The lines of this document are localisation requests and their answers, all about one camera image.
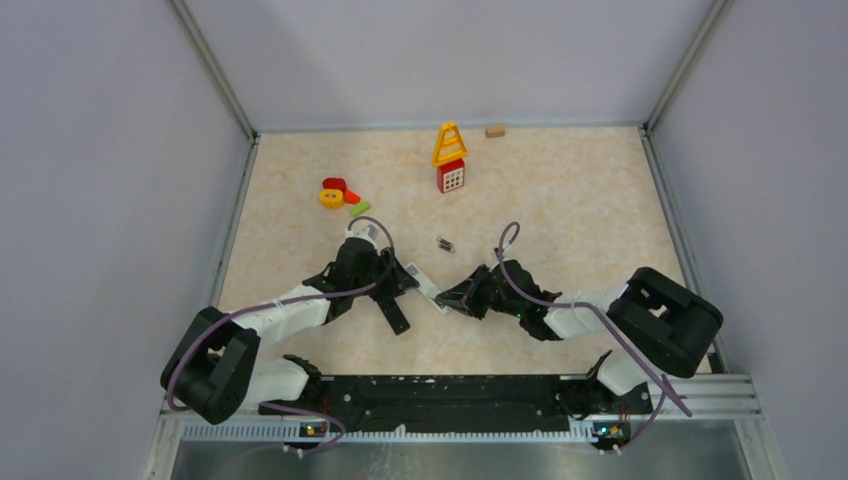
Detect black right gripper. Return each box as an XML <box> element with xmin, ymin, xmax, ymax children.
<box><xmin>437</xmin><ymin>263</ymin><xmax>524</xmax><ymax>320</ymax></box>

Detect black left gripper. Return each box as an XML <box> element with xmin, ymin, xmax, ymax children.
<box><xmin>351</xmin><ymin>246</ymin><xmax>419</xmax><ymax>303</ymax></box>

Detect white air conditioner remote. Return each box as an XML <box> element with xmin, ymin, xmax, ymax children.
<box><xmin>405</xmin><ymin>262</ymin><xmax>451</xmax><ymax>315</ymax></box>

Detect black TV remote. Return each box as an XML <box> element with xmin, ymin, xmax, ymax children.
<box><xmin>375</xmin><ymin>297</ymin><xmax>411</xmax><ymax>336</ymax></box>

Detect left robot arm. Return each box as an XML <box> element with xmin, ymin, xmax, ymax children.
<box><xmin>160</xmin><ymin>237</ymin><xmax>419</xmax><ymax>425</ymax></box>

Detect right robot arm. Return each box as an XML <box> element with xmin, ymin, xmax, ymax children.
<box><xmin>436</xmin><ymin>260</ymin><xmax>724</xmax><ymax>412</ymax></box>

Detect green toy block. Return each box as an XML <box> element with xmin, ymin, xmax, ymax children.
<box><xmin>349</xmin><ymin>200</ymin><xmax>371</xmax><ymax>217</ymax></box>

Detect orange triangular toy block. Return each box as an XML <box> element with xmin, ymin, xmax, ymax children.
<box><xmin>343</xmin><ymin>190</ymin><xmax>362</xmax><ymax>205</ymax></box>

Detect yellow traffic light block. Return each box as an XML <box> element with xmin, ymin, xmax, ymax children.
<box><xmin>319</xmin><ymin>189</ymin><xmax>346</xmax><ymax>209</ymax></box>

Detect red window toy block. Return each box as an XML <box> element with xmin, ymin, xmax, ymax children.
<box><xmin>436</xmin><ymin>158</ymin><xmax>466</xmax><ymax>193</ymax></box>

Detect red rounded toy block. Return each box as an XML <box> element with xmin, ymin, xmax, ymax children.
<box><xmin>322</xmin><ymin>177</ymin><xmax>347</xmax><ymax>194</ymax></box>

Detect small wooden cube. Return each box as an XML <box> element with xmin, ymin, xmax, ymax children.
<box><xmin>485</xmin><ymin>125</ymin><xmax>506</xmax><ymax>139</ymax></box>

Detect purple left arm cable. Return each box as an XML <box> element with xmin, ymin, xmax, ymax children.
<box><xmin>165</xmin><ymin>216</ymin><xmax>396</xmax><ymax>458</ymax></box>

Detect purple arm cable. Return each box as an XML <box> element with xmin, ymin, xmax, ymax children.
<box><xmin>165</xmin><ymin>216</ymin><xmax>396</xmax><ymax>458</ymax></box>
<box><xmin>495</xmin><ymin>221</ymin><xmax>694</xmax><ymax>455</ymax></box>

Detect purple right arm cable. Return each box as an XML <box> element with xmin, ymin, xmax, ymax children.
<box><xmin>495</xmin><ymin>221</ymin><xmax>694</xmax><ymax>455</ymax></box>

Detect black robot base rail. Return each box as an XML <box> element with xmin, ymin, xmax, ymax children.
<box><xmin>258</xmin><ymin>375</ymin><xmax>654</xmax><ymax>449</ymax></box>

